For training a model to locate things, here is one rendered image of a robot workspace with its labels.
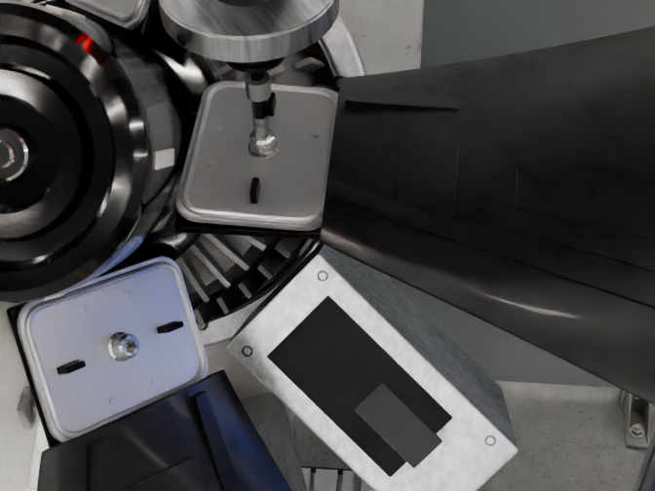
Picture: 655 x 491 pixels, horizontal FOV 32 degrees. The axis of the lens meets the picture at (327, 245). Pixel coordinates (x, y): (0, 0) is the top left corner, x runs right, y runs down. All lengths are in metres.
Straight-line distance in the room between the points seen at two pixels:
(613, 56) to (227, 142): 0.18
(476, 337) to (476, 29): 0.57
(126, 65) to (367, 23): 0.68
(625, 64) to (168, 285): 0.24
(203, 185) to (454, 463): 0.22
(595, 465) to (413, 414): 1.23
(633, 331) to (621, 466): 1.37
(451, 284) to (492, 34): 0.90
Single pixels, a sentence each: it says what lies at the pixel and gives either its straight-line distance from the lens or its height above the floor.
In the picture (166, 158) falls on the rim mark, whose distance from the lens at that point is 0.46.
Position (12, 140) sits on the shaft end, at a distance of 0.46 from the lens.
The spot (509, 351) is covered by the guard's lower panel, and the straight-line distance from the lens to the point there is 1.76.
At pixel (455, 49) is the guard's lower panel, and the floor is 0.70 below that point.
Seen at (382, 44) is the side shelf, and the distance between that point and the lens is 1.09.
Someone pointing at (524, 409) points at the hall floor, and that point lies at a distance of 1.86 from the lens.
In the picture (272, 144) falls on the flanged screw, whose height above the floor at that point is 1.19.
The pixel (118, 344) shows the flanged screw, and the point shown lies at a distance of 0.52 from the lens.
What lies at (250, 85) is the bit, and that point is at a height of 1.22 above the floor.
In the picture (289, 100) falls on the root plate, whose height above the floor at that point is 1.18.
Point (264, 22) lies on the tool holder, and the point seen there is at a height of 1.27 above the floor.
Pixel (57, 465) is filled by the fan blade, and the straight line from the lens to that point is 0.51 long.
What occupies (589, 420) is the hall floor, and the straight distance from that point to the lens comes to 1.86.
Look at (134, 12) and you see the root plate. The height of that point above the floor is 1.25.
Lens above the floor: 1.52
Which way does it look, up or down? 47 degrees down
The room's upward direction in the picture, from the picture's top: 2 degrees counter-clockwise
